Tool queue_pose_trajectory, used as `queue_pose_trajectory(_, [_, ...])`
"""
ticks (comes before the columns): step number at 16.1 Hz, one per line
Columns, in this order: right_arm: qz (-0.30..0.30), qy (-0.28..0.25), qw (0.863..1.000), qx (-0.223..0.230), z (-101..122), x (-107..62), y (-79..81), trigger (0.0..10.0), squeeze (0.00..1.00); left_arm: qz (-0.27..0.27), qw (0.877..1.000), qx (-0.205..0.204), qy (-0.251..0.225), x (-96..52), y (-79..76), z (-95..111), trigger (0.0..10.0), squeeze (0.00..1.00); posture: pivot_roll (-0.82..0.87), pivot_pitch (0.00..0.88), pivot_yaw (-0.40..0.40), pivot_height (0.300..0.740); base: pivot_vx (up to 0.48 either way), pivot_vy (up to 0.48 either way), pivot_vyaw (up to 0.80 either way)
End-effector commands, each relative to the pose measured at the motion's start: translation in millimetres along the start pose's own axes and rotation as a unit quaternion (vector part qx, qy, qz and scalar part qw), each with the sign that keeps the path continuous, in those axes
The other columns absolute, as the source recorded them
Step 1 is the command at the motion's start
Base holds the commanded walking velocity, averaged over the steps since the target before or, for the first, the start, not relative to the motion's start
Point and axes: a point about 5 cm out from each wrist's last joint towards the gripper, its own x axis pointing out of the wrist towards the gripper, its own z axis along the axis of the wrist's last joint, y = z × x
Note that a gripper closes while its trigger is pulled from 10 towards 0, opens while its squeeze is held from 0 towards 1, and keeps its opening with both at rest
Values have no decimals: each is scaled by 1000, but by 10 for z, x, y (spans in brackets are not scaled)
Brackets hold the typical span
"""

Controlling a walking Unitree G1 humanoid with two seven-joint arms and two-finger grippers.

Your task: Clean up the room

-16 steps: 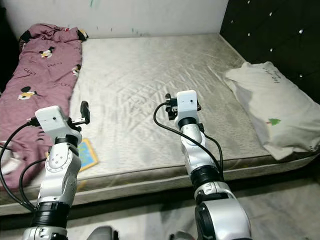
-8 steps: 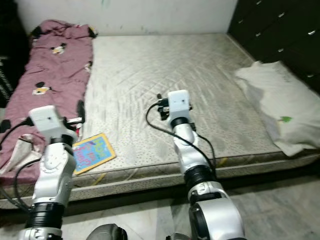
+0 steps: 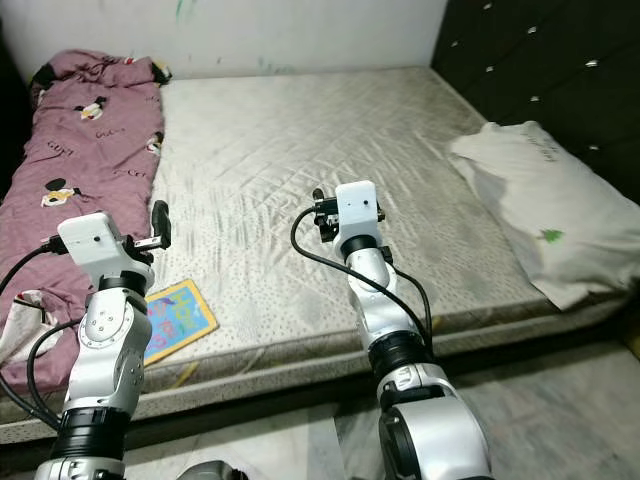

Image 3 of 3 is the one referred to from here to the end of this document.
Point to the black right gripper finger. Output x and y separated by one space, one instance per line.
318 198

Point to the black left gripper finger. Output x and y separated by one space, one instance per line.
160 220

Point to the colourful children's book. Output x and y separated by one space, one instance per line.
180 320

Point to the pink cartoon print quilt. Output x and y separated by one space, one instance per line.
80 180

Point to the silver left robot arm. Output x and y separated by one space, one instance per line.
110 380

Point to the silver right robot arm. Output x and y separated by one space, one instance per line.
390 330

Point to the white quilted mattress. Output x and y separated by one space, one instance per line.
310 180

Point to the white pillow with green tree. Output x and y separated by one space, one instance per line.
550 210

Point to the grey robot left leg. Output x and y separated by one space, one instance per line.
210 471

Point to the dark tufted headboard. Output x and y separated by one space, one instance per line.
550 70

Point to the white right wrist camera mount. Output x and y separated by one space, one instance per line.
357 210

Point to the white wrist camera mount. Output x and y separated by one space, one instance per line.
95 250
357 210

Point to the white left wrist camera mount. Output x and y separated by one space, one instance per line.
95 250

